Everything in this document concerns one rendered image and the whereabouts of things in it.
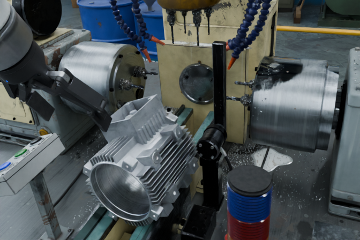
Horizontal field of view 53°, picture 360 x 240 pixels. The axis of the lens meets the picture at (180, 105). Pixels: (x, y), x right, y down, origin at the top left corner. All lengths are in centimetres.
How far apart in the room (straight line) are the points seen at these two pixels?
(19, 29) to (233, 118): 84
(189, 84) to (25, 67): 73
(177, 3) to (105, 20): 209
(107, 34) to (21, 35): 253
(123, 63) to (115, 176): 39
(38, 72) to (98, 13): 246
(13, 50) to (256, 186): 37
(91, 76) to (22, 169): 38
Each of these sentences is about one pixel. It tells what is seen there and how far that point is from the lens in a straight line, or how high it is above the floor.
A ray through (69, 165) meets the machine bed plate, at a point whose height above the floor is 80.
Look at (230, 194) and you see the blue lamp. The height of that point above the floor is 120.
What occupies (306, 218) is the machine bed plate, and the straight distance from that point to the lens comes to 105.
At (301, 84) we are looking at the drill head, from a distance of 93.
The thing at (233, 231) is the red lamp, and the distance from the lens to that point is 54.
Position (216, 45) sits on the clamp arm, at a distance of 86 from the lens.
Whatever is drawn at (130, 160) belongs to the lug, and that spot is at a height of 110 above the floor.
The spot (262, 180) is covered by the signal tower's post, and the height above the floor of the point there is 122.
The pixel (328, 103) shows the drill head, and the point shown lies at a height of 110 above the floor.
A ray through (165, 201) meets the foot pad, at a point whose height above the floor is 99.
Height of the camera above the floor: 154
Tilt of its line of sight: 29 degrees down
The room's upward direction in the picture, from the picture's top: 4 degrees counter-clockwise
